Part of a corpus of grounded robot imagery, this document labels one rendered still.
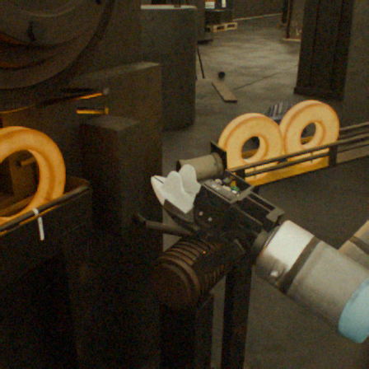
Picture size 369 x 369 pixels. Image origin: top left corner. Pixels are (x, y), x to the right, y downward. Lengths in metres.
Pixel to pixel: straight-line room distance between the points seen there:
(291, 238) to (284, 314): 1.05
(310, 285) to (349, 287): 0.05
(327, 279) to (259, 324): 1.01
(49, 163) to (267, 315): 1.07
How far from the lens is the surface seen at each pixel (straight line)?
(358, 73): 3.27
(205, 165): 0.97
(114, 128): 0.85
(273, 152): 1.05
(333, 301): 0.61
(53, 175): 0.79
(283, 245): 0.61
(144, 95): 1.06
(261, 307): 1.66
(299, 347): 1.55
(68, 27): 0.63
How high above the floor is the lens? 1.05
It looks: 24 degrees down
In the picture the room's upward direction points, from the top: straight up
